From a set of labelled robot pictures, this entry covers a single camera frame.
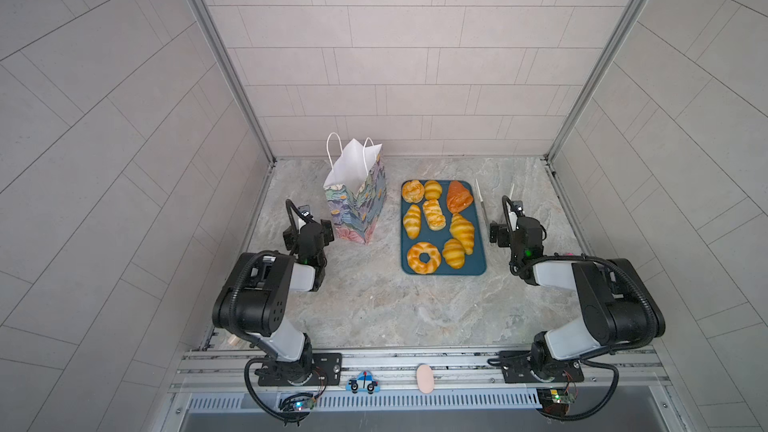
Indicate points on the teal rectangular tray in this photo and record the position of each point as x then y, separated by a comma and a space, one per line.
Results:
476, 263

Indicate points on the ring shaped donut bread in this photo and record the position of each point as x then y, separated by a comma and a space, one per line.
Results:
424, 258

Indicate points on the small yellow striped bun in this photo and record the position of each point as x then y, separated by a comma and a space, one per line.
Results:
432, 190

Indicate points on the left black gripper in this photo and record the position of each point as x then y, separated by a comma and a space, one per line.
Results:
308, 237

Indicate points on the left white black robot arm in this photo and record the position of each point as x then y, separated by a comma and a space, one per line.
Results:
252, 303

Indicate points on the aluminium rail frame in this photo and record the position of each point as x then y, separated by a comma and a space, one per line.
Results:
212, 381

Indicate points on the blue toy car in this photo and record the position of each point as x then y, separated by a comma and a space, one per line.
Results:
363, 382

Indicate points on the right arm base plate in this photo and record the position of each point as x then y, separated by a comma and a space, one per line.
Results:
519, 367

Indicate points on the left circuit board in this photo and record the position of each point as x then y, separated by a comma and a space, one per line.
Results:
298, 403

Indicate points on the right large striped croissant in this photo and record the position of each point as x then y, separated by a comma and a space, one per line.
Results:
463, 230

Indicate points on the middle braided bread roll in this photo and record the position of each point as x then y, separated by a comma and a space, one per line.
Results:
433, 213

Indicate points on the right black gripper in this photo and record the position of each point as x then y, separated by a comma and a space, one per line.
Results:
513, 234

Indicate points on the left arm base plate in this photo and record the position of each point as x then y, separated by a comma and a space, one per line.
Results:
321, 369

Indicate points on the circuit board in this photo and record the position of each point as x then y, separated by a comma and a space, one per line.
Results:
298, 403
555, 401

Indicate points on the small bottom striped croissant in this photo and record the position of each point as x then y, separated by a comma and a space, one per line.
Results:
454, 254

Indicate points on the left yellow striped croissant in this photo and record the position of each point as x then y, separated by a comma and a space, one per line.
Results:
412, 222

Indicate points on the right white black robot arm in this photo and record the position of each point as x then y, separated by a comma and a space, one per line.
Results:
617, 312

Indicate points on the right circuit board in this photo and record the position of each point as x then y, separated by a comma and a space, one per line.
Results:
555, 401

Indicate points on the metal tongs with white tips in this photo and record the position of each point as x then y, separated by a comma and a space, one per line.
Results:
482, 201

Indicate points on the floral paper gift bag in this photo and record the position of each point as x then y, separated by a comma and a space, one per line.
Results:
355, 189

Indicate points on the pink oval eraser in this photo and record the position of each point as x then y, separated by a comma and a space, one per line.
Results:
425, 379

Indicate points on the round swirl bun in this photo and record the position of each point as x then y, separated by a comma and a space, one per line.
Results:
413, 191

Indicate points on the reddish brown croissant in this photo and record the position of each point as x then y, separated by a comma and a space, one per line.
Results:
458, 197

